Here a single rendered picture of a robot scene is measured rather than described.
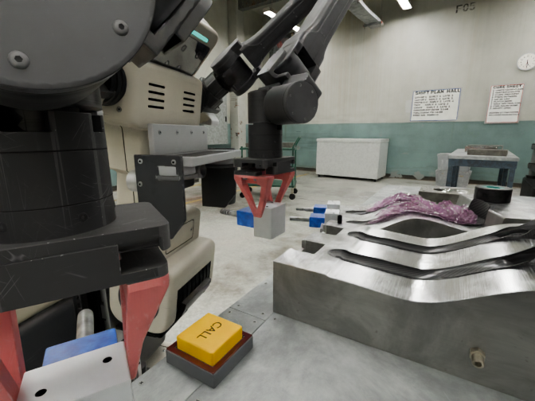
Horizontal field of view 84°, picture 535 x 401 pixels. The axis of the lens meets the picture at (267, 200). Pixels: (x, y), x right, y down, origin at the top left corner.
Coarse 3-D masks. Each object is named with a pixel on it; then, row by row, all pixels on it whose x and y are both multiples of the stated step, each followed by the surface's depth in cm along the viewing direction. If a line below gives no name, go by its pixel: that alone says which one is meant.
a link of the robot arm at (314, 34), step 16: (320, 0) 56; (336, 0) 54; (352, 0) 57; (320, 16) 52; (336, 16) 54; (304, 32) 49; (320, 32) 51; (288, 48) 49; (304, 48) 49; (320, 48) 51; (288, 64) 47; (304, 64) 52; (320, 64) 52
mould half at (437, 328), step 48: (336, 240) 55; (432, 240) 57; (528, 240) 43; (288, 288) 46; (336, 288) 42; (384, 288) 40; (432, 288) 39; (480, 288) 34; (528, 288) 31; (384, 336) 40; (432, 336) 36; (480, 336) 34; (528, 336) 31; (480, 384) 35; (528, 384) 32
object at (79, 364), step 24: (96, 336) 21; (48, 360) 19; (72, 360) 17; (96, 360) 17; (120, 360) 17; (24, 384) 16; (48, 384) 15; (72, 384) 15; (96, 384) 15; (120, 384) 16
